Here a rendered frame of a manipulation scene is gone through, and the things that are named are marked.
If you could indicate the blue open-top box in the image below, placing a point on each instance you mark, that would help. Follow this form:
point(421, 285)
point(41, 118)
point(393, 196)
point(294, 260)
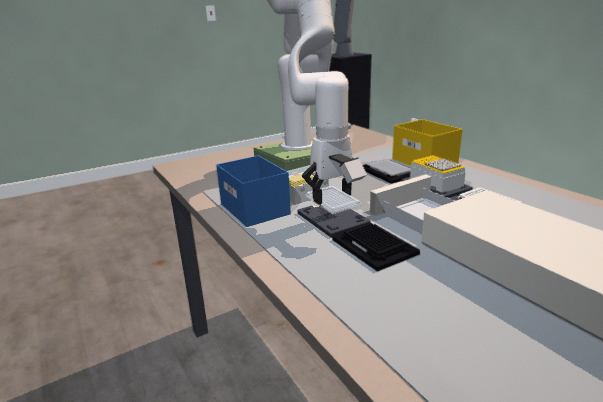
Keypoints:
point(259, 194)

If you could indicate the yellow open-top bin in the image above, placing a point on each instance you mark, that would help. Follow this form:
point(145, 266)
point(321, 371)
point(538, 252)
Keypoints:
point(409, 145)

